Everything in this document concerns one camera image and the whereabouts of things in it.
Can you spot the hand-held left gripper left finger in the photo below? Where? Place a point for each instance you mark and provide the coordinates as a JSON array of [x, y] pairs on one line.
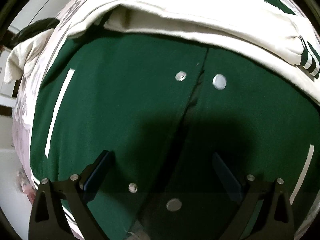
[[96, 173]]

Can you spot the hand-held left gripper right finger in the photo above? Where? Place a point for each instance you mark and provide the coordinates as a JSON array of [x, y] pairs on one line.
[[226, 172]]

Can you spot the green and cream varsity jacket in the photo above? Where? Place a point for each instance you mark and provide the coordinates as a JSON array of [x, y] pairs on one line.
[[140, 100]]

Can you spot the pink floral bed sheet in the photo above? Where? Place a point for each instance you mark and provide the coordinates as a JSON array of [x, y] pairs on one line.
[[25, 120]]

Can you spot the cream and black garment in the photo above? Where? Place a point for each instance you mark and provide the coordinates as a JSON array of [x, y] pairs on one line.
[[23, 52]]

